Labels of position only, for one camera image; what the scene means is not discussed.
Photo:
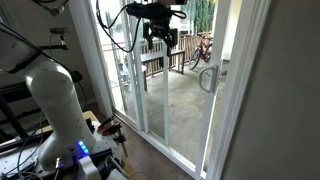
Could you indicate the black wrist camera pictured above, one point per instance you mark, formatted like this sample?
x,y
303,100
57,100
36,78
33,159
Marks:
x,y
152,11

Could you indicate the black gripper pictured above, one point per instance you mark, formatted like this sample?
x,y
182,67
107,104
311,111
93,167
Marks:
x,y
160,29

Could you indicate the wooden patio bench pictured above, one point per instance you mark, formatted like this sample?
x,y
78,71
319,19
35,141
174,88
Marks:
x,y
149,57

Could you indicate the red black clamp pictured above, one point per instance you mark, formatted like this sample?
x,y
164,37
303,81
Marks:
x,y
110,127

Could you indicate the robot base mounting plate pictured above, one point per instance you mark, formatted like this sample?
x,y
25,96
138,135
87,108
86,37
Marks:
x,y
69,151

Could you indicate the white door frame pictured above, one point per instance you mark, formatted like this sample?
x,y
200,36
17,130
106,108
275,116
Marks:
x,y
251,21

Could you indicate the black camera on stand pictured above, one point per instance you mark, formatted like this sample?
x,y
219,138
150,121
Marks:
x,y
59,30

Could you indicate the fixed glass door panel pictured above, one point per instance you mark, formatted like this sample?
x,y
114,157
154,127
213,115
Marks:
x,y
124,33

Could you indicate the red bicycle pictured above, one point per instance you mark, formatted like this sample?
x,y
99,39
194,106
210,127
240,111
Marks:
x,y
201,52

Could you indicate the wooden balcony railing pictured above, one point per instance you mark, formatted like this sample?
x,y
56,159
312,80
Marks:
x,y
178,67

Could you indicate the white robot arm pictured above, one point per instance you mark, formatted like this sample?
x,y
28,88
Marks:
x,y
52,87

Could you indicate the grey door handle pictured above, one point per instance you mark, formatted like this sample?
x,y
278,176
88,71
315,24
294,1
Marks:
x,y
208,78

